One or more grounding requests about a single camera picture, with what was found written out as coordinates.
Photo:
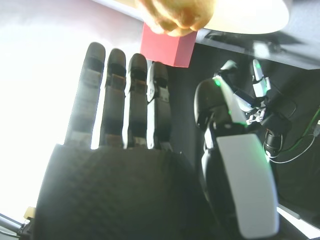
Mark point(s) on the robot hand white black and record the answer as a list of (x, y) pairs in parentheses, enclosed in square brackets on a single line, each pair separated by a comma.
[(112, 190)]

